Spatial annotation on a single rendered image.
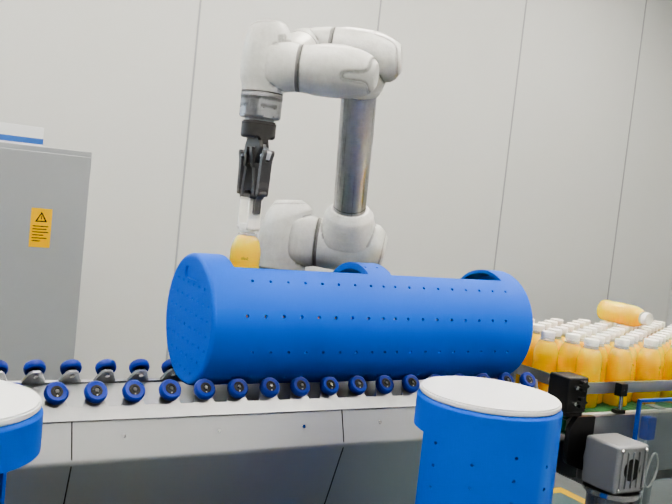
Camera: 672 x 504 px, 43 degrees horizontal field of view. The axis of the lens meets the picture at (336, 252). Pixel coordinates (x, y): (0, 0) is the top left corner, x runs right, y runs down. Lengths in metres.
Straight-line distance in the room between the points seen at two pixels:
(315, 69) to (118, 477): 0.91
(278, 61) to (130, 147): 2.98
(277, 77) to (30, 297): 1.81
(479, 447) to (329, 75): 0.80
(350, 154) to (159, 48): 2.49
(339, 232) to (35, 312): 1.33
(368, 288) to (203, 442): 0.50
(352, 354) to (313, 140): 3.34
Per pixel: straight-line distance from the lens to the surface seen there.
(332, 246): 2.60
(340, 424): 1.96
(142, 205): 4.78
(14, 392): 1.43
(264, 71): 1.83
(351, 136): 2.46
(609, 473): 2.25
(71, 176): 3.38
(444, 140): 5.70
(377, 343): 1.95
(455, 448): 1.63
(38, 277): 3.39
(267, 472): 1.91
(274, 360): 1.84
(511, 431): 1.62
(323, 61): 1.82
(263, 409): 1.87
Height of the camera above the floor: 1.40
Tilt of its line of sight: 4 degrees down
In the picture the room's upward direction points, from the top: 6 degrees clockwise
